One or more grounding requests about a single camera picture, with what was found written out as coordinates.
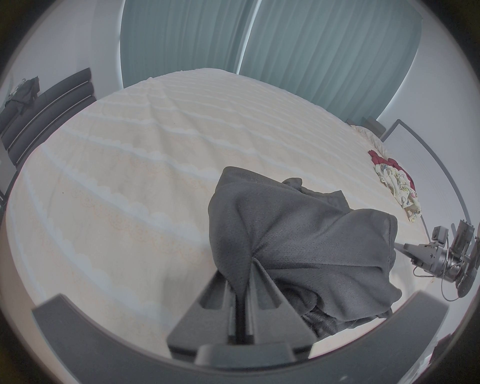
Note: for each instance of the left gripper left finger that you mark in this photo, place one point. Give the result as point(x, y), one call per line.
point(210, 318)

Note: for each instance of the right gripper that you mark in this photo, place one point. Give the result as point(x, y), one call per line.
point(431, 257)

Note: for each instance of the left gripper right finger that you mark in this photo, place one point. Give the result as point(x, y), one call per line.
point(273, 318)

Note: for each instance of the black T-shirt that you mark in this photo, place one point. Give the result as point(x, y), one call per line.
point(292, 240)

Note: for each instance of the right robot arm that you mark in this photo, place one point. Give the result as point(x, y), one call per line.
point(465, 255)

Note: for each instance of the white printed pyjama garment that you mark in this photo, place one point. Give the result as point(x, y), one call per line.
point(403, 191)

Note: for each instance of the dark red garment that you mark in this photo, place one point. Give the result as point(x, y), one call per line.
point(390, 163)

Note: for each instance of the cream pillow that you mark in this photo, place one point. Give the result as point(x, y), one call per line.
point(371, 137)

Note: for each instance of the grey bedside table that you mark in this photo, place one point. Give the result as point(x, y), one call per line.
point(369, 125)

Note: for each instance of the bed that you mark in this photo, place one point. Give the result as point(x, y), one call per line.
point(150, 168)

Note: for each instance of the blue-green curtain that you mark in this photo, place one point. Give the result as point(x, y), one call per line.
point(330, 56)
point(180, 37)

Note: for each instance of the dark grey chest of drawers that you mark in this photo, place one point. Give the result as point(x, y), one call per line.
point(48, 108)

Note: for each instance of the black bag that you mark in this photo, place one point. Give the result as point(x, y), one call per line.
point(28, 93)

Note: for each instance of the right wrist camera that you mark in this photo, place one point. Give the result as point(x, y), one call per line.
point(439, 234)

